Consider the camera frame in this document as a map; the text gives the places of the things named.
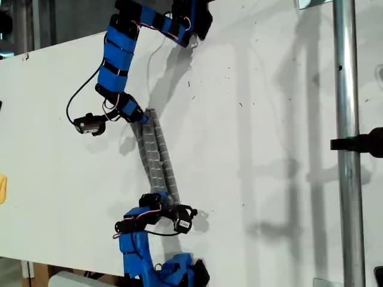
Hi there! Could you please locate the grey striped towel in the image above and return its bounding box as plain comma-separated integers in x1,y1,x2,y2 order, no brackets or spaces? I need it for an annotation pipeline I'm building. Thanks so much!
129,108,183,207

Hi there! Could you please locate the steel post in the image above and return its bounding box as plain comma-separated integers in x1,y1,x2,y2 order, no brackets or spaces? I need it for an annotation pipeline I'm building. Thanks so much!
332,0,366,287

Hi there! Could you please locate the black object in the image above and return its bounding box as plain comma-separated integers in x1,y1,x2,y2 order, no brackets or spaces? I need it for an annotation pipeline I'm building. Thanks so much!
373,265,383,287

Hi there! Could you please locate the dark round object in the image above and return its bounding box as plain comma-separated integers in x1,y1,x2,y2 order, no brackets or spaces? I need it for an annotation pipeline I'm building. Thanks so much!
0,7,13,36

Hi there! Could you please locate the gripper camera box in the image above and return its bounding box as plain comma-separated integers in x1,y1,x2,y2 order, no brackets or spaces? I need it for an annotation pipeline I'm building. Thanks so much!
73,112,106,137
173,209,192,234

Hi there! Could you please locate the white box under table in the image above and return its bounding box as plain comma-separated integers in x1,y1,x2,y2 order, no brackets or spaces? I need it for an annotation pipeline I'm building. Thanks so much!
48,270,120,287

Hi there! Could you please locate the metal bracket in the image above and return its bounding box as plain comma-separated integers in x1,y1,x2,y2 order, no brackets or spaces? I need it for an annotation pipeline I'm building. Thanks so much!
294,0,332,10

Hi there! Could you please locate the wooden table leg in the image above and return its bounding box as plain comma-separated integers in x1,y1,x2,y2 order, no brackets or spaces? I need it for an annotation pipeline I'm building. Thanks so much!
21,260,50,287

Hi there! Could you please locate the yellow object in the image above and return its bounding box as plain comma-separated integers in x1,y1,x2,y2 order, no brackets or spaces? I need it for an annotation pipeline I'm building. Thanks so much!
0,175,8,206

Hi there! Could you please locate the camera black cable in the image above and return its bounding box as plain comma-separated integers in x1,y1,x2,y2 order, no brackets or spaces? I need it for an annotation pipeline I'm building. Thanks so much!
145,228,182,237
66,64,105,125

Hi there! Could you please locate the gripper red white wire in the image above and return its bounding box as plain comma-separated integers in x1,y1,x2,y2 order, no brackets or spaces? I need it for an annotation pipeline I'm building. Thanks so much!
102,92,123,122
112,207,164,240

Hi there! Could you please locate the black post clamp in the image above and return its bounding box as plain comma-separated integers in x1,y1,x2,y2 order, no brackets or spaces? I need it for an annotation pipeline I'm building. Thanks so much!
330,127,383,158

